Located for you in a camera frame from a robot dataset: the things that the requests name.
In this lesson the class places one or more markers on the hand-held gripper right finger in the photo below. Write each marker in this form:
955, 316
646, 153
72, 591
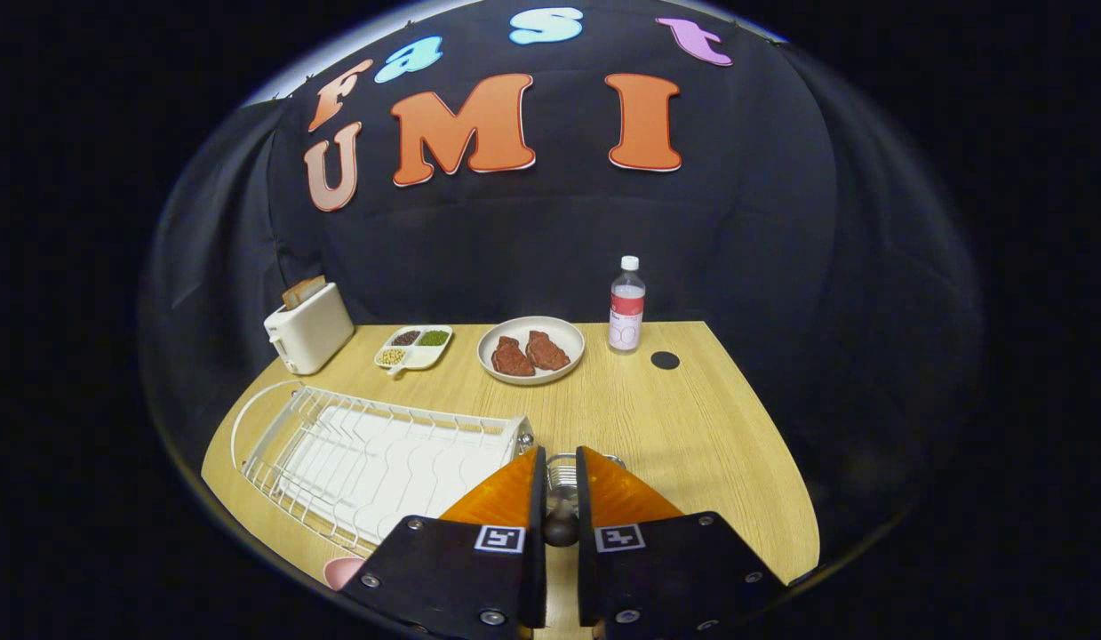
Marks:
674, 578

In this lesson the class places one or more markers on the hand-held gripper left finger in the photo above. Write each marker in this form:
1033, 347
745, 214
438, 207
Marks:
443, 578

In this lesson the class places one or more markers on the pink plate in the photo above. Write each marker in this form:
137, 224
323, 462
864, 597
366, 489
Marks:
341, 572

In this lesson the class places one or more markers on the white divided bean dish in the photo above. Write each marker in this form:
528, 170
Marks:
422, 355

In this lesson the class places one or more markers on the cream plate with meat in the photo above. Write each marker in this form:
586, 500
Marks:
550, 325

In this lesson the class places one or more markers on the red meat piece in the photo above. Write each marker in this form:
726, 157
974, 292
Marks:
512, 357
546, 350

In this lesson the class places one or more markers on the clear bottle with red label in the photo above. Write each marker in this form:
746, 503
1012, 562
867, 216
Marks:
626, 311

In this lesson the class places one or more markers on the white toaster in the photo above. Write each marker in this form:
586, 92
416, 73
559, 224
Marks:
315, 333

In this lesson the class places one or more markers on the brown toast slice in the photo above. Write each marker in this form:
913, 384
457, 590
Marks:
303, 291

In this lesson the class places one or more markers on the black backdrop cloth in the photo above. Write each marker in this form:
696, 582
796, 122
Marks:
763, 267

